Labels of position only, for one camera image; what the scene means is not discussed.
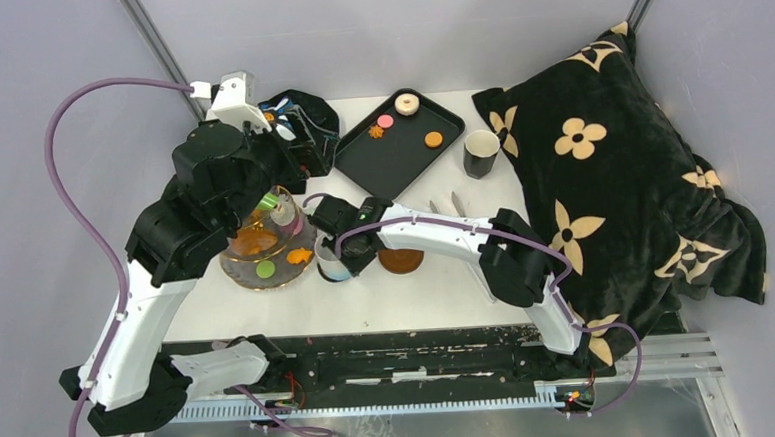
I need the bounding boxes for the pink frosted cupcake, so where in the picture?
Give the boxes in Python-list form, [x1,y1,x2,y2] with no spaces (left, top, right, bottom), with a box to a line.
[292,215,304,235]

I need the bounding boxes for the white mug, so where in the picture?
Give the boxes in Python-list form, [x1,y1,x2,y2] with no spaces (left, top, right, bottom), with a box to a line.
[314,234,352,283]

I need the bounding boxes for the orange fish cookie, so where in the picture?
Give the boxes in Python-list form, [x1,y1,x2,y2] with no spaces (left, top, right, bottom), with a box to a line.
[286,247,313,265]

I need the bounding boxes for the green cake slice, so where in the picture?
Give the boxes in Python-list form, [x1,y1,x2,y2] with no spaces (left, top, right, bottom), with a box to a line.
[255,192,279,212]

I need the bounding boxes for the green macaron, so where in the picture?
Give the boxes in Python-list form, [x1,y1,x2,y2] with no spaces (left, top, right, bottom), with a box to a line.
[255,260,276,280]

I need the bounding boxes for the metal tongs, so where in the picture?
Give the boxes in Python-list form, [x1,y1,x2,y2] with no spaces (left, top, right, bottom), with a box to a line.
[427,188,499,307]

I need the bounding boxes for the black paper cup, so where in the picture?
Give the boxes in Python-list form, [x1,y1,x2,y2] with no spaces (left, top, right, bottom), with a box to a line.
[462,130,501,180]

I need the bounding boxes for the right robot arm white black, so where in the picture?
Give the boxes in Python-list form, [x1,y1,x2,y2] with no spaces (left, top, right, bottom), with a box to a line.
[304,194,583,355]

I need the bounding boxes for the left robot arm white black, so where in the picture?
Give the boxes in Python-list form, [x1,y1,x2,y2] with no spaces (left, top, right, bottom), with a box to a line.
[59,101,340,437]

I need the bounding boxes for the black flower-print cloth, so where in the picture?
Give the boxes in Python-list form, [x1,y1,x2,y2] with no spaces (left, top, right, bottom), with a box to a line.
[257,89,340,141]

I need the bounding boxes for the orange swirl cookie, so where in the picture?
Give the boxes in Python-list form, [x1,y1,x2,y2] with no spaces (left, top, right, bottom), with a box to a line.
[368,125,385,139]

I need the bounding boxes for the black serving tray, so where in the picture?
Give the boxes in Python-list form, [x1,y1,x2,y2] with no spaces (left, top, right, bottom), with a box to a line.
[334,88,466,199]

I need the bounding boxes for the pink macaron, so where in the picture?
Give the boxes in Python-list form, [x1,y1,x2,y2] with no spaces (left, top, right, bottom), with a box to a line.
[376,114,394,130]

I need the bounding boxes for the brown round coaster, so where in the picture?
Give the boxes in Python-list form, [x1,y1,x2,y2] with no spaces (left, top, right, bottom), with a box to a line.
[377,249,425,275]

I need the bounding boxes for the small orange cookie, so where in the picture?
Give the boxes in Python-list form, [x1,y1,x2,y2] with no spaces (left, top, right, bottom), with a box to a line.
[423,131,444,149]

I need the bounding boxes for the black floral blanket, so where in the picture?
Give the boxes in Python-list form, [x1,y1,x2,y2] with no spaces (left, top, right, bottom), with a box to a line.
[472,23,767,370]

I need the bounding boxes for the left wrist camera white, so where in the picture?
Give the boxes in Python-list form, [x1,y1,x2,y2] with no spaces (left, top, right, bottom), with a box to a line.
[190,71,273,133]

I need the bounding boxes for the white ring donut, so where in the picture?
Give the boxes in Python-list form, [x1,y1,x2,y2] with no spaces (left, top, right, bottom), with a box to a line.
[394,92,421,116]

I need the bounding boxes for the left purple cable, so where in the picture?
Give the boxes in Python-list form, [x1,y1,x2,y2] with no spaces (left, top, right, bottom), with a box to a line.
[40,66,337,437]

